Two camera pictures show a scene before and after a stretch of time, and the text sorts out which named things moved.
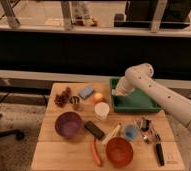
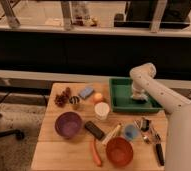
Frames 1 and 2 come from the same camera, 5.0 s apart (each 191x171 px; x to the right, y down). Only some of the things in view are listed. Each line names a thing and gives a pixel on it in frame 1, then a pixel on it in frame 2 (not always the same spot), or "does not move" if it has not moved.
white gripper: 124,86 -> 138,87
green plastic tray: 136,101 does not move
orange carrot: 96,153 does not move
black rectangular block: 94,129 does not move
